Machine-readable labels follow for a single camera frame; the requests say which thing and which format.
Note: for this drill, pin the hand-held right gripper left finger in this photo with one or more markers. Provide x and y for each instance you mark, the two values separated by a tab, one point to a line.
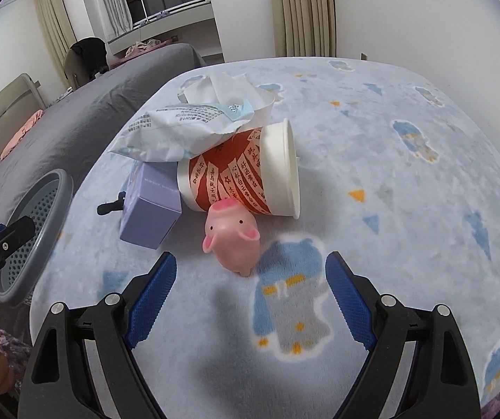
156	297

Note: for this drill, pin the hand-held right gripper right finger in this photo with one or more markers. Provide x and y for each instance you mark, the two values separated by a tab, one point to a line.
346	301

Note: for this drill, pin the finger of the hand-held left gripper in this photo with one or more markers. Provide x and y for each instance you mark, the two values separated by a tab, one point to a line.
14	233

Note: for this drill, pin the grey perforated plastic basket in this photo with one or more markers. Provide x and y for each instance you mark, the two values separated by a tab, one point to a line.
36	209

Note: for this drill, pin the pink pig toy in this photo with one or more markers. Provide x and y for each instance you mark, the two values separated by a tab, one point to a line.
230	244

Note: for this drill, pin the white printed plastic wrapper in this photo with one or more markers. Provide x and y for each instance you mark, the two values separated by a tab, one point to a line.
167	131

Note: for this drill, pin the purple cardboard box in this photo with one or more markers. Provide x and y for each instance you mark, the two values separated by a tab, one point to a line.
149	214

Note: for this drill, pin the black clip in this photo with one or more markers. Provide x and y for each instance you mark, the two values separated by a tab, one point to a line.
112	207

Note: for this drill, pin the beige bed headboard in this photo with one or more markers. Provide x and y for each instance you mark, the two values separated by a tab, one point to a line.
5	104

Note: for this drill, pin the red and white paper cup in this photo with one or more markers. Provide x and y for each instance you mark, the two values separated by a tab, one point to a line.
241	170

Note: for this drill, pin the light blue printed blanket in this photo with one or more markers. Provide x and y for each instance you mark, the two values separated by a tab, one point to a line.
363	139

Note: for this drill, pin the grey bed sheet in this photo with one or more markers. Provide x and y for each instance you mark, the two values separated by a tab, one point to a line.
101	96

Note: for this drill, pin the black office chair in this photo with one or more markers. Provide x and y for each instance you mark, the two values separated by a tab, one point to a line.
86	56

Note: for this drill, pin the beige curtain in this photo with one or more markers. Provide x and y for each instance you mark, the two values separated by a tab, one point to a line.
304	8
55	17

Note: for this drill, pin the pink cloth pile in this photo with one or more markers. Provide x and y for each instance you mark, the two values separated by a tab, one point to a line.
143	48

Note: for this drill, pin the white sheer curtain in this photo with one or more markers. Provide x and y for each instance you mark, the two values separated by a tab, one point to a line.
112	0

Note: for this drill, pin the white window sill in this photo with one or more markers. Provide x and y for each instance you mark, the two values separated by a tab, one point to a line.
167	28

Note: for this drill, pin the white desk lamp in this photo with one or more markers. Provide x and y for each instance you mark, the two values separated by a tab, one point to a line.
145	8

